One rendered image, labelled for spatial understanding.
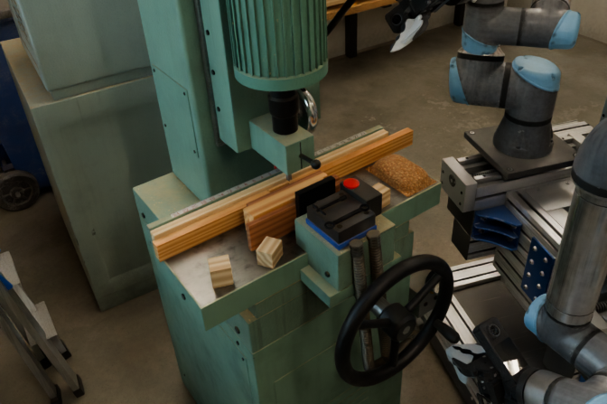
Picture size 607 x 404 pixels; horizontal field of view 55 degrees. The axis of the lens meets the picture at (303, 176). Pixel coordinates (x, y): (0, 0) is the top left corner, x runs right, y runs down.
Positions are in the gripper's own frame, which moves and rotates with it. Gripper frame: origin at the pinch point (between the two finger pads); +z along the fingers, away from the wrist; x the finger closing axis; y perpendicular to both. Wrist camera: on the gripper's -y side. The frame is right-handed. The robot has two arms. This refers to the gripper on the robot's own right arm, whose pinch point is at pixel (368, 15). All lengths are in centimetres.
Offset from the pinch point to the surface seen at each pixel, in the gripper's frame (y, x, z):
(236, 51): -11.3, -5.2, 20.6
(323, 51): -6.4, 1.5, 7.4
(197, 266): -31, 26, 38
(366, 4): -178, -71, -153
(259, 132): -27.6, 6.7, 15.8
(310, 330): -40, 48, 20
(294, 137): -21.4, 11.4, 12.6
